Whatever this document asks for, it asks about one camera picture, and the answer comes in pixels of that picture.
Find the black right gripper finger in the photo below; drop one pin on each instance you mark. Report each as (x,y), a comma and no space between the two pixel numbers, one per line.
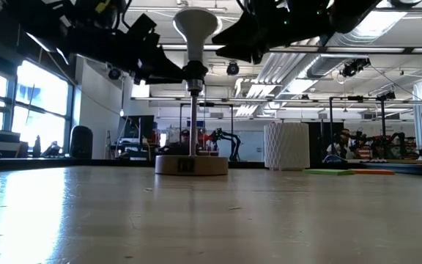
(240,33)
(247,54)

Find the white reflector lightbulb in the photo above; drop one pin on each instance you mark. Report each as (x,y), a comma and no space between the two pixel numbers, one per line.
(196,25)

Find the wooden base lamp black socket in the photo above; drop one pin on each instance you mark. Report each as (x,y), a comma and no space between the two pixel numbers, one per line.
(192,165)

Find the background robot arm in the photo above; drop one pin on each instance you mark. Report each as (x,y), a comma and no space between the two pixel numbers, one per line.
(398,141)
(234,141)

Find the black ceiling spotlight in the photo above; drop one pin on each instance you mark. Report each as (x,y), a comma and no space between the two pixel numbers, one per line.
(233,69)
(114,73)

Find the person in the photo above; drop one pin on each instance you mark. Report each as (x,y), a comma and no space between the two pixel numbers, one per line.
(337,146)
(183,139)

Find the overhead beam with light strips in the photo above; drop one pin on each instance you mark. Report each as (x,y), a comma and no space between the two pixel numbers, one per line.
(361,50)

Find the large window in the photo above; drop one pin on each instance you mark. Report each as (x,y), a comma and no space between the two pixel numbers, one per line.
(42,91)

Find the black office chair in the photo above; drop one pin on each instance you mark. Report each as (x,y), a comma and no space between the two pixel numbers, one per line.
(81,143)

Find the white textured cup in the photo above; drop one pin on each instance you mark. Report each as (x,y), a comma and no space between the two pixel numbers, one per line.
(286,146)

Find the black desk phone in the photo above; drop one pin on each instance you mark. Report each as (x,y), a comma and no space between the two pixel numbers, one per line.
(53,151)

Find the dark bottle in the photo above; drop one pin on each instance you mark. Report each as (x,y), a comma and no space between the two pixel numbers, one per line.
(37,148)

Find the green sticky note pad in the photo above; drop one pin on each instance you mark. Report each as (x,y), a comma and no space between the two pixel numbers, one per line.
(328,172)

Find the orange sticky note pad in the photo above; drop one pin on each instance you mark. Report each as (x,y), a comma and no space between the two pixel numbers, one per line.
(374,171)

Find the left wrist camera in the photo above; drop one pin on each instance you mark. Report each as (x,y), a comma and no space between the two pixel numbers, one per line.
(143,27)

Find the silver ribbed ceiling duct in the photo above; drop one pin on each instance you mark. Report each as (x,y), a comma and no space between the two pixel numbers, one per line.
(339,38)

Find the black background rig frame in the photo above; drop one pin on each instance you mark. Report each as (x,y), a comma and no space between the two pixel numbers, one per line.
(382,124)
(214,105)

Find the black overhead camera cluster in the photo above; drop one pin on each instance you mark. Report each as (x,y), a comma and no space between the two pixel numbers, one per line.
(354,66)

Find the black aluminium table frame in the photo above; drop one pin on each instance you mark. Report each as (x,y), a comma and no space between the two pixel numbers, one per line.
(86,164)

